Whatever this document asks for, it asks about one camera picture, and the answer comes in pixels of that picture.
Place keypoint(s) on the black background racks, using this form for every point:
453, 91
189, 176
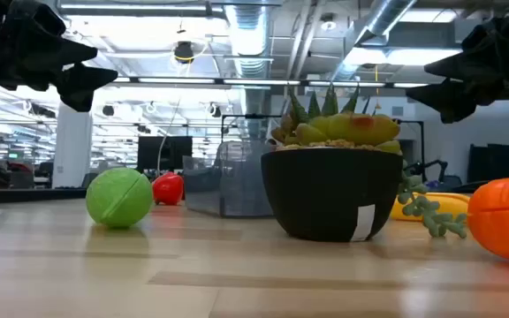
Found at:
499, 162

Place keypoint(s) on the succulent plant in black pot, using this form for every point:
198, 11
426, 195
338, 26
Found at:
329, 194

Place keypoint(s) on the red toy apple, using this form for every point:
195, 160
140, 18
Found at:
167, 188

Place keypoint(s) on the orange toy fruit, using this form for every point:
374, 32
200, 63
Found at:
506, 216

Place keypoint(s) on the light green toy mango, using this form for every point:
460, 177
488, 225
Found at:
119, 197

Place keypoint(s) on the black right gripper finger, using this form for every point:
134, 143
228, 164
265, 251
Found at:
466, 65
453, 99

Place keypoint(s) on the grey translucent plastic container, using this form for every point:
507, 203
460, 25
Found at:
237, 181

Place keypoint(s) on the overhead light bar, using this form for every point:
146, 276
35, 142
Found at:
259, 82

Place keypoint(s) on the dark background monitors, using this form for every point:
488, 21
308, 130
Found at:
164, 152

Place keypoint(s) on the black ceiling dome sensor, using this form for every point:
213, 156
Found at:
184, 50

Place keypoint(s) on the white room pillar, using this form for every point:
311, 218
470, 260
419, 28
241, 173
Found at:
72, 146

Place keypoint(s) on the silver round ceiling duct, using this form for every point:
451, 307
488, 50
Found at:
248, 40

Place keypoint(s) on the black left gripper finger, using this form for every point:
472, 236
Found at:
71, 54
82, 88

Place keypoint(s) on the yellow toy banana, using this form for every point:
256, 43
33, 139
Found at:
451, 205

